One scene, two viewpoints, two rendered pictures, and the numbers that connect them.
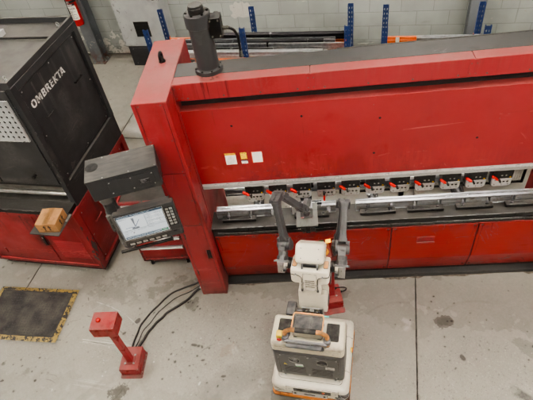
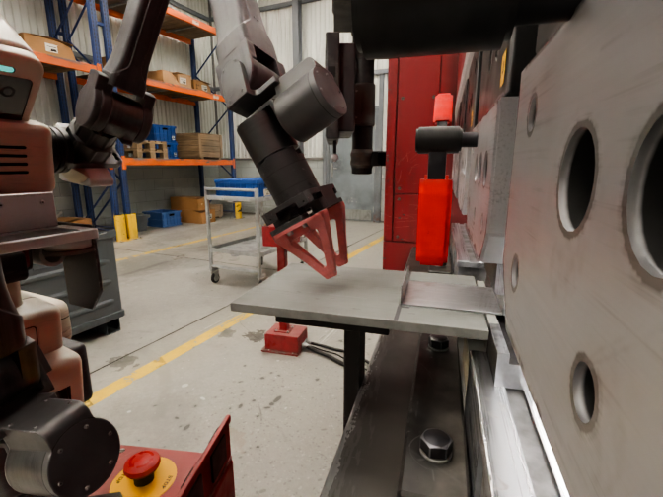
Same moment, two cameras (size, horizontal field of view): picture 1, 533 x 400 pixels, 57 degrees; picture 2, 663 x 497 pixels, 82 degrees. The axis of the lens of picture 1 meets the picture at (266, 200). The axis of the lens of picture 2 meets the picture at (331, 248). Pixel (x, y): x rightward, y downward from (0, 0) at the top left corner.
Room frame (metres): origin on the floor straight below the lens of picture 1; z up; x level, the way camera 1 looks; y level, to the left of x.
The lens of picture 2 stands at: (2.76, -0.76, 1.15)
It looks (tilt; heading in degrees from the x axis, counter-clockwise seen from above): 12 degrees down; 97
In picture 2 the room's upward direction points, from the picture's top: straight up
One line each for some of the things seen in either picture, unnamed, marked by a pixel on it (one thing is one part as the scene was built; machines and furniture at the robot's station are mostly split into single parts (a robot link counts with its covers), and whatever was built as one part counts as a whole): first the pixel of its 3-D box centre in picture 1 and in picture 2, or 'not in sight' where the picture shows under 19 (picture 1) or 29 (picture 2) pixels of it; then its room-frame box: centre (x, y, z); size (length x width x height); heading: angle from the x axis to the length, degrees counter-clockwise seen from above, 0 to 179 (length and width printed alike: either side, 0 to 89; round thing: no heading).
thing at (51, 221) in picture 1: (48, 220); not in sight; (3.17, 1.97, 1.04); 0.30 x 0.26 x 0.12; 72
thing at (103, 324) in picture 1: (119, 343); (283, 285); (2.18, 1.44, 0.41); 0.25 x 0.20 x 0.83; 171
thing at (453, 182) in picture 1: (449, 178); not in sight; (2.71, -1.50, 1.18); 0.15 x 0.09 x 0.17; 81
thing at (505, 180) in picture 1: (500, 175); not in sight; (2.65, -1.89, 1.18); 0.15 x 0.09 x 0.17; 81
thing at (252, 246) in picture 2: not in sight; (259, 231); (1.54, 2.98, 0.47); 0.90 x 0.66 x 0.95; 72
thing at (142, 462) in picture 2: not in sight; (143, 471); (2.49, -0.41, 0.79); 0.04 x 0.04 x 0.04
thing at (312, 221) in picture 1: (306, 214); (364, 291); (2.74, -0.32, 1.00); 0.26 x 0.18 x 0.01; 171
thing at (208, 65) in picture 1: (212, 35); not in sight; (3.10, 0.17, 2.54); 0.33 x 0.25 x 0.47; 81
